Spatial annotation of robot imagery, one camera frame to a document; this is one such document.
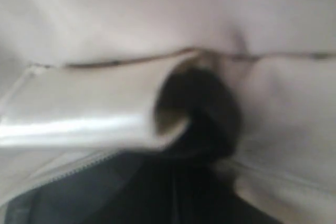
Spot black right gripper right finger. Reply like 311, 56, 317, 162
173, 161, 279, 224

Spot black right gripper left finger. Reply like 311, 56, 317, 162
7, 154, 176, 223

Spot beige fabric duffel bag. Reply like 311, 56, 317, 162
1, 0, 335, 223

